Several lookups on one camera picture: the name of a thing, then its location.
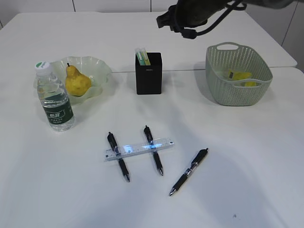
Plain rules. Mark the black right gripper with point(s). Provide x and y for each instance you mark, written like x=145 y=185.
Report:
x=167 y=19

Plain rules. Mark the yellow utility knife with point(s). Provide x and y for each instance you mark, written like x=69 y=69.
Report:
x=145 y=56

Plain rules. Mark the teal utility knife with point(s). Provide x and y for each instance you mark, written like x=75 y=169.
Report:
x=139 y=57

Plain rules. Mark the yellow waste paper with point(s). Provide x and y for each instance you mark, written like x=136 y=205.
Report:
x=236 y=78

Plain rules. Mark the yellow pear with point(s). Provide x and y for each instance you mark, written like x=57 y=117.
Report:
x=76 y=83

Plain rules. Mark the black pen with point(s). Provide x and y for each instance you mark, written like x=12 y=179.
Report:
x=155 y=154
x=193 y=165
x=114 y=147

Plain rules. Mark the clear plastic ruler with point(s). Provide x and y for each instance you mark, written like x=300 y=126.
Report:
x=137 y=149

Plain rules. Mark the clear water bottle green label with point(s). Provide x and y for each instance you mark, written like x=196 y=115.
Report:
x=53 y=97

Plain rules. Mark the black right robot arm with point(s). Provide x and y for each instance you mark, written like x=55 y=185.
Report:
x=186 y=15

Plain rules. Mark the black square pen holder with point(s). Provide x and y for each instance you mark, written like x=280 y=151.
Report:
x=149 y=78

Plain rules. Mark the green plastic woven basket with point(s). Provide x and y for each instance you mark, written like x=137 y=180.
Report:
x=229 y=55

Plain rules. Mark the green wavy glass plate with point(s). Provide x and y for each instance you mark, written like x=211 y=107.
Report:
x=97 y=70

